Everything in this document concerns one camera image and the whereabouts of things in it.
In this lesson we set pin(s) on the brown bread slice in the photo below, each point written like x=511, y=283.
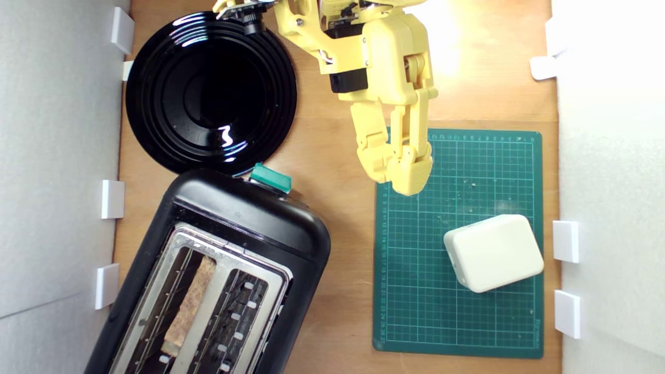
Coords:
x=192, y=306

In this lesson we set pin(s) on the green toaster lever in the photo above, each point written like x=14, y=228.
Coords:
x=270, y=177

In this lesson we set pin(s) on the black two-slot toaster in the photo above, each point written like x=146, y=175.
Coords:
x=244, y=218

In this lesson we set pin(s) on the green cutting mat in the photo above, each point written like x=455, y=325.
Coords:
x=415, y=259

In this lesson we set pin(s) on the white rounded block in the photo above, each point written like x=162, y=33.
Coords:
x=493, y=254

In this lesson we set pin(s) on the black round plate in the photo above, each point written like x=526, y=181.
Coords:
x=208, y=93

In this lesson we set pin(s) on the yellow-mounted wrist camera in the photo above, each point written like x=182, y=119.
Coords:
x=253, y=22

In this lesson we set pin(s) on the white wall clip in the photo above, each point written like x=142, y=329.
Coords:
x=552, y=36
x=566, y=241
x=122, y=28
x=128, y=70
x=111, y=199
x=567, y=314
x=543, y=67
x=106, y=285

